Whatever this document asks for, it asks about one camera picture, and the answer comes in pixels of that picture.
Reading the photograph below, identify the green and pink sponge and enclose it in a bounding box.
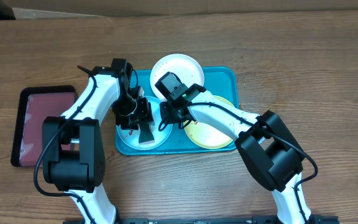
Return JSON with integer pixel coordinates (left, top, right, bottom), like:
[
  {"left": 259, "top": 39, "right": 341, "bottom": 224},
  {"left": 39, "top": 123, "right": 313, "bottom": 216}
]
[{"left": 139, "top": 123, "right": 155, "bottom": 144}]

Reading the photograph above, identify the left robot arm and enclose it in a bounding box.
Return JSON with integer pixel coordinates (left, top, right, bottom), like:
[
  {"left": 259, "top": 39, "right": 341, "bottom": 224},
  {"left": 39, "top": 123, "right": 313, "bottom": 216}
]
[{"left": 34, "top": 58, "right": 154, "bottom": 223}]

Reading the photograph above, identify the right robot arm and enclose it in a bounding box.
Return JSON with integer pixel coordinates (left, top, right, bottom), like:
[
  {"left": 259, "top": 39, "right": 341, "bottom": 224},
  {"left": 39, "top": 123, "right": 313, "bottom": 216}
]
[{"left": 155, "top": 72, "right": 312, "bottom": 223}]

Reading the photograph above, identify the teal plastic serving tray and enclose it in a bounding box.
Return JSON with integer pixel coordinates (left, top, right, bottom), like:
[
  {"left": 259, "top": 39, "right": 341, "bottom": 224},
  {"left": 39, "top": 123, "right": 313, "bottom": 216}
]
[{"left": 116, "top": 67, "right": 239, "bottom": 156}]

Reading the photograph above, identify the light blue dirty plate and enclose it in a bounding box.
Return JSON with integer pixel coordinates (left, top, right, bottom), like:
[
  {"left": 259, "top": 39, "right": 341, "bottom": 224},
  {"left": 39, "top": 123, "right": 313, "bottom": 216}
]
[{"left": 116, "top": 96, "right": 172, "bottom": 151}]

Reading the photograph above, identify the yellow-green dirty plate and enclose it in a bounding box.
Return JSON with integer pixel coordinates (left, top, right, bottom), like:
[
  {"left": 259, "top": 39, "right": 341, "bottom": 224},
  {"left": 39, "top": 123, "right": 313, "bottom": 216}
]
[{"left": 183, "top": 95, "right": 236, "bottom": 150}]

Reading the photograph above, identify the black tray with maroon liquid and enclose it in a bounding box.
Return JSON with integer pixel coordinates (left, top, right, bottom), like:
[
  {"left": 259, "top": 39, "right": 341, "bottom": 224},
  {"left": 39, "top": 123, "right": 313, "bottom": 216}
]
[{"left": 11, "top": 85, "right": 77, "bottom": 167}]

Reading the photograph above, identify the white plate with red stain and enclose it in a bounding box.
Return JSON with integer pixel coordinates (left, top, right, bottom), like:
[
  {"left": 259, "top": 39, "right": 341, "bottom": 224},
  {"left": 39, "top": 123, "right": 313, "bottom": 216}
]
[{"left": 150, "top": 54, "right": 204, "bottom": 101}]

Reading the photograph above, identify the brown cardboard backdrop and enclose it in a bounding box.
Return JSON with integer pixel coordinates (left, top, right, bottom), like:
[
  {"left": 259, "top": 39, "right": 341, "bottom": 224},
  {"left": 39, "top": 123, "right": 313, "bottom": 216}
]
[{"left": 6, "top": 0, "right": 358, "bottom": 16}]

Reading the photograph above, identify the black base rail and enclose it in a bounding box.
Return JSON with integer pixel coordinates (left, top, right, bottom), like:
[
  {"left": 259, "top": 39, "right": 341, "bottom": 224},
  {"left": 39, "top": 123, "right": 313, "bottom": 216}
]
[{"left": 63, "top": 215, "right": 340, "bottom": 224}]

